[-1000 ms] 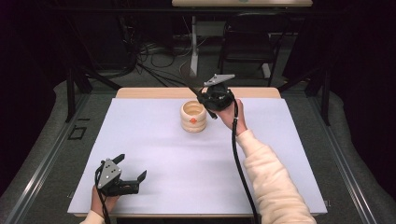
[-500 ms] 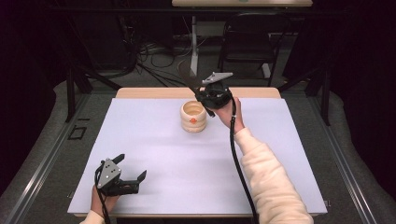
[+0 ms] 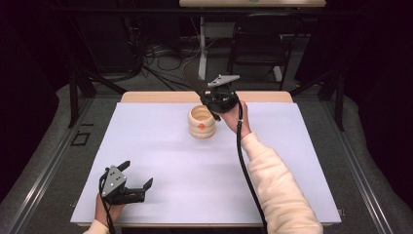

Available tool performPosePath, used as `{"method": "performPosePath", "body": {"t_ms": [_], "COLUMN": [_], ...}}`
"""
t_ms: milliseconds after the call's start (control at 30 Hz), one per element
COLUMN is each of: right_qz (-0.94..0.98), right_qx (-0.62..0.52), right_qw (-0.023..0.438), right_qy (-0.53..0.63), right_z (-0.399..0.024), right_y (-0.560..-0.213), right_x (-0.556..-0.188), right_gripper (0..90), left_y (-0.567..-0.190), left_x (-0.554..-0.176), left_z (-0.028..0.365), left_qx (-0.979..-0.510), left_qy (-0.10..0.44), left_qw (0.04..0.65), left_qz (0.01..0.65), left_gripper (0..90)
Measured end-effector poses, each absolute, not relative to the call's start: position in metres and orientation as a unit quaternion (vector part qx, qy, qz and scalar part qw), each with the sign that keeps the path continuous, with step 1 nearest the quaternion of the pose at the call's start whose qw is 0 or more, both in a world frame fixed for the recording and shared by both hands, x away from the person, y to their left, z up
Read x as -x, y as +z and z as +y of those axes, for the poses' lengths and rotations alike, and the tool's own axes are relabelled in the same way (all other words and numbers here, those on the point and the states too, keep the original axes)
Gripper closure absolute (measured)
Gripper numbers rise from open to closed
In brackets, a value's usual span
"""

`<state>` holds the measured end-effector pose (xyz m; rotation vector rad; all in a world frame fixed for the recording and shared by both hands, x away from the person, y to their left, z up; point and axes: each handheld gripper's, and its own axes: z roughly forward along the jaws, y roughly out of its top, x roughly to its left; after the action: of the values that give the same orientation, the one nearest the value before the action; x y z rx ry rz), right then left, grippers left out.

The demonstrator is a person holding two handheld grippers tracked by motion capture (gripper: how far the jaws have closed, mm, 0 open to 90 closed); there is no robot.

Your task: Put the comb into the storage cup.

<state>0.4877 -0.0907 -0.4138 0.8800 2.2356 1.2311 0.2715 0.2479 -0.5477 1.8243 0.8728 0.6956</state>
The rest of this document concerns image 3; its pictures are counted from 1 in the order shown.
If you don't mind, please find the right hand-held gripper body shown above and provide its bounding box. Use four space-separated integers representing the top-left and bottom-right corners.
204 73 242 115

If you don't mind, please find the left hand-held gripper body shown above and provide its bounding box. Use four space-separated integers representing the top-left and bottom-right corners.
98 164 146 206

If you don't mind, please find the black spatula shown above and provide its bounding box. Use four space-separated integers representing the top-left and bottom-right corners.
181 60 223 123

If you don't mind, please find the cream ribbed pot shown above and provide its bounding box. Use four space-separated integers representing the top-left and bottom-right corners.
187 103 217 140

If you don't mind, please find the person's right hand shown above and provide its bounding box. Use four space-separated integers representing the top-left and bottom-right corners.
218 99 253 140

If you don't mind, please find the person's left hand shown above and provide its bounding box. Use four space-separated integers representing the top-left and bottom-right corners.
94 192 127 229

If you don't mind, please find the white table mat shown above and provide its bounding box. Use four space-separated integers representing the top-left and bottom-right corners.
69 101 343 225

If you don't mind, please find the wooden table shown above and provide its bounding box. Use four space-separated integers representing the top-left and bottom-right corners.
77 90 333 228

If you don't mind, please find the black chair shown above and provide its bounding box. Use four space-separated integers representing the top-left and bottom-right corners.
226 12 306 93

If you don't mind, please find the black metal stand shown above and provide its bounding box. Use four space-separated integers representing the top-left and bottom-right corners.
66 62 129 130
288 62 347 133

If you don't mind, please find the white-legged desk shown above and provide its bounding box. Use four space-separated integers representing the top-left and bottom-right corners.
178 0 327 83

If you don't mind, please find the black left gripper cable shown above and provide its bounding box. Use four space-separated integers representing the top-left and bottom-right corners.
97 172 117 234

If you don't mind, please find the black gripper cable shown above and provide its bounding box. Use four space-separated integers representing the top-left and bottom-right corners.
235 98 269 234
97 172 117 234

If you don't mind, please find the bundle of floor cables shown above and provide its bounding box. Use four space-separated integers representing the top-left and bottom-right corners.
130 16 212 93

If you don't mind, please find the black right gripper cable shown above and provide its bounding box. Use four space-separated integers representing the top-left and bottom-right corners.
235 98 269 234

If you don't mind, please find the metal floor rail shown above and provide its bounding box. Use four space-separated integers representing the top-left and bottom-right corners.
319 97 395 234
6 97 98 234

